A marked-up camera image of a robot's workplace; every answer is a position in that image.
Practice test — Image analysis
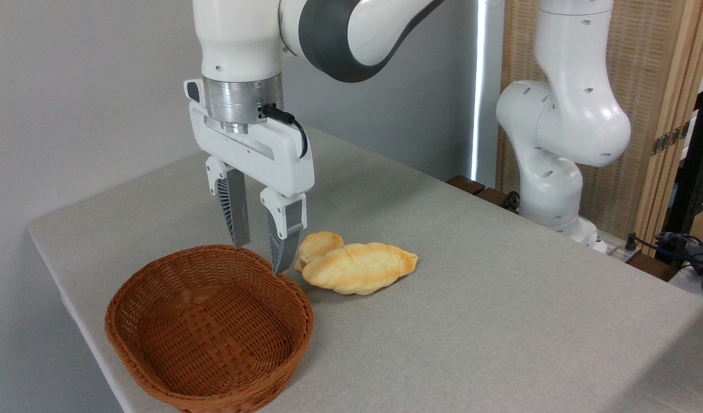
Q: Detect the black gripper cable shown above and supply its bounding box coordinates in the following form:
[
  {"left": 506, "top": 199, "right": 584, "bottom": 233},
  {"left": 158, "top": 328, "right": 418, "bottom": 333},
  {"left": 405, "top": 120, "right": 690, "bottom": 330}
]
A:
[{"left": 259, "top": 104, "right": 309, "bottom": 159}]

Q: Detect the black upright stand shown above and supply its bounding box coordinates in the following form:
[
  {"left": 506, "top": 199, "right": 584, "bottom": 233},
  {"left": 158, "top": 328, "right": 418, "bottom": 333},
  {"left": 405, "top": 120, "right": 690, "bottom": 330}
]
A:
[{"left": 666, "top": 34, "right": 703, "bottom": 236}]

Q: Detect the grey tablecloth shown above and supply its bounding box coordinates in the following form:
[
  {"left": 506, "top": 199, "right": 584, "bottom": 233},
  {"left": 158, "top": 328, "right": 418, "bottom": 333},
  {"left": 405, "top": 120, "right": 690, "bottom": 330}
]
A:
[{"left": 28, "top": 123, "right": 703, "bottom": 413}]

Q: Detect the brass screen hinge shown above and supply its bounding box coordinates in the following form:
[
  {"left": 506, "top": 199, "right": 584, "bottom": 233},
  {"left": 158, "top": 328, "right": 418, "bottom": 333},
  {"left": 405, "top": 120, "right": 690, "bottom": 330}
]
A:
[{"left": 651, "top": 120, "right": 692, "bottom": 156}]

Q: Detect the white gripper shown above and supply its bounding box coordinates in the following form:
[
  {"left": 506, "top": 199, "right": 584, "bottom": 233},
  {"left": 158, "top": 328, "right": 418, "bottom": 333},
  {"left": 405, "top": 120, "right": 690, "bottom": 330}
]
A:
[{"left": 184, "top": 79, "right": 316, "bottom": 276}]

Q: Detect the wooden rattan folding screen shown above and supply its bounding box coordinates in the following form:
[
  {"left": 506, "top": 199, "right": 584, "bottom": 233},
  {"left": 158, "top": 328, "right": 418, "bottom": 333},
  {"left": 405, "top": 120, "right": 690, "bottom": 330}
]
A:
[{"left": 496, "top": 0, "right": 703, "bottom": 248}]

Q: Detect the long braided bread loaf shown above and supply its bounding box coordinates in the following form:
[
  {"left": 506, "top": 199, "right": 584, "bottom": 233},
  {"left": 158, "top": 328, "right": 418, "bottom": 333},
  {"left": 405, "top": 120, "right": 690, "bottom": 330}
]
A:
[{"left": 301, "top": 242, "right": 420, "bottom": 296}]

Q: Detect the small round bread roll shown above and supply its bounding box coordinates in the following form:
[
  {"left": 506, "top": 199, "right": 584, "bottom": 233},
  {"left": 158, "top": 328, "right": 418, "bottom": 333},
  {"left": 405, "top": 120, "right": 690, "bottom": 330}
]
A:
[{"left": 294, "top": 231, "right": 345, "bottom": 272}]

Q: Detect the black cable bundle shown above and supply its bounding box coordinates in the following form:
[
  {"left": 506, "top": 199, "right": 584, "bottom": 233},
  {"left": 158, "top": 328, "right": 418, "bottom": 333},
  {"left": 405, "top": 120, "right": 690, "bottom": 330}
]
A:
[{"left": 624, "top": 228, "right": 703, "bottom": 277}]

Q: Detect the dark brown wooden board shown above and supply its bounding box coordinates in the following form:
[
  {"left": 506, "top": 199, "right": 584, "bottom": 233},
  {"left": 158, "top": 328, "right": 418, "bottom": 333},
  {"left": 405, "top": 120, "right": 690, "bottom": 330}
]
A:
[{"left": 446, "top": 175, "right": 680, "bottom": 282}]

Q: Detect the brown wicker basket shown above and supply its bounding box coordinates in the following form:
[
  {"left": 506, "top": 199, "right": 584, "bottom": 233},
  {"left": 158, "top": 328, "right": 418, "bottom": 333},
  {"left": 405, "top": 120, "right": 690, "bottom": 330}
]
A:
[{"left": 104, "top": 244, "right": 315, "bottom": 413}]

